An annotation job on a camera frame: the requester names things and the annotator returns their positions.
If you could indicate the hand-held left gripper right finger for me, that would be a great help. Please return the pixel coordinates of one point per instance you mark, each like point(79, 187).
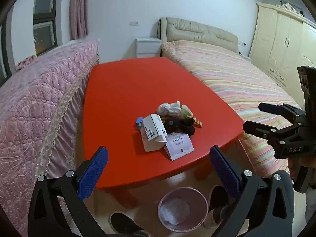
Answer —
point(222, 172)

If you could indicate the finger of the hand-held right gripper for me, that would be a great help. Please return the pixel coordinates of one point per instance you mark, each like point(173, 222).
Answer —
point(259, 128)
point(270, 109)

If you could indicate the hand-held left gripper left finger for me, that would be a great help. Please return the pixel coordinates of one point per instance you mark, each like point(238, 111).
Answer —
point(93, 170)

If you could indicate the pink trash bin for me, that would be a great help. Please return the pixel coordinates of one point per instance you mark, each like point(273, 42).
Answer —
point(201, 209)

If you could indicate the pink paper card packet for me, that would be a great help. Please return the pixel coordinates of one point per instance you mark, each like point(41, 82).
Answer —
point(179, 147)

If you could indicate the black sock pair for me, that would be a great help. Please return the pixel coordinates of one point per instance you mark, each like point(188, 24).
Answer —
point(181, 126)

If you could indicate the small blue clip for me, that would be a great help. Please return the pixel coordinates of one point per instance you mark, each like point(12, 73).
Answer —
point(139, 122)

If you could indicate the pale green cloth bundle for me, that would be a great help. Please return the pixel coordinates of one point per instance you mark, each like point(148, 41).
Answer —
point(185, 111)

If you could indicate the white cardboard sock box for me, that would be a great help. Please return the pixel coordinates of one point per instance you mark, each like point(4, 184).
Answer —
point(153, 128)

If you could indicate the person's right hand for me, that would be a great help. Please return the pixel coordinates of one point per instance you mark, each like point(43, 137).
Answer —
point(291, 165)

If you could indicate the person's right black shoe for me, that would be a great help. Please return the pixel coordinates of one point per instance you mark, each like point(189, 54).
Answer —
point(217, 197)

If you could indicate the person's black shoe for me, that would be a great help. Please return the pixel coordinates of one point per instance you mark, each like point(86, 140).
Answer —
point(123, 223)
point(217, 197)

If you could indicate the bed with striped sheet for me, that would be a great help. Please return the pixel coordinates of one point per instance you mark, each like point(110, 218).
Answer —
point(227, 79)

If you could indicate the brown cardboard tag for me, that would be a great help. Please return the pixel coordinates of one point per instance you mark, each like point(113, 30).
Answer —
point(198, 122)

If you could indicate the person's left black shoe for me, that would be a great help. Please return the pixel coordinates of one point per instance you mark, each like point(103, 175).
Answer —
point(123, 223)

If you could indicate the cream wardrobe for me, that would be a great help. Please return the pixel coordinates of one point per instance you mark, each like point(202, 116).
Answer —
point(279, 44)

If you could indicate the white sock bundle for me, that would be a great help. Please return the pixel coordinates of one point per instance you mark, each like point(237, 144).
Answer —
point(167, 108)

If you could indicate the red table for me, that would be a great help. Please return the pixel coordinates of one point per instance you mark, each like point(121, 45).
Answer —
point(138, 86)

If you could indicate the beige padded headboard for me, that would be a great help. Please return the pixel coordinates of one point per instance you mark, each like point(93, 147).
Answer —
point(197, 32)

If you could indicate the pink floral cushion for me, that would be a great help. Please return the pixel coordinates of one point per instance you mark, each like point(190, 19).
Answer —
point(26, 63)

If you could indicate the white nightstand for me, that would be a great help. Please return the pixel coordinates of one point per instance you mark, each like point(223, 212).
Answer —
point(148, 47)

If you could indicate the dark framed window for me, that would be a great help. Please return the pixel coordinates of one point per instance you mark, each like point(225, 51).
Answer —
point(44, 34)

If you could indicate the pink curtain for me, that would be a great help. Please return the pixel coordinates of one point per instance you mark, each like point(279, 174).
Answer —
point(79, 9)

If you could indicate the white wall socket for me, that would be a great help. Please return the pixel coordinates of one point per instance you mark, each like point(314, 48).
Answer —
point(133, 24)

